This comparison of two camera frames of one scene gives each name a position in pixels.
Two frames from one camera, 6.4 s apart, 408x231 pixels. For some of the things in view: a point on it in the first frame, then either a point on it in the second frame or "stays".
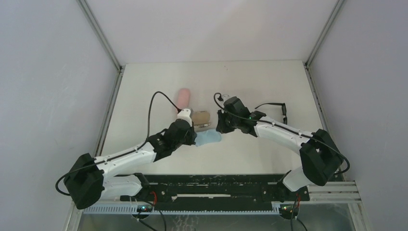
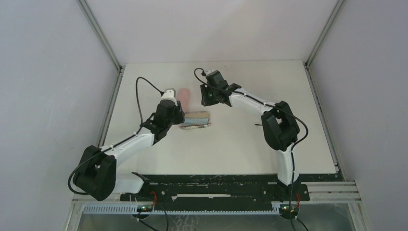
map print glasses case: x=201 y=119 stays
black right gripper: x=221 y=124 to x=207 y=96
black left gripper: x=192 y=137 to x=178 y=113
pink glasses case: x=183 y=98 stays
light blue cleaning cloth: x=207 y=136 to x=191 y=121
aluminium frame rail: x=119 y=64 stays
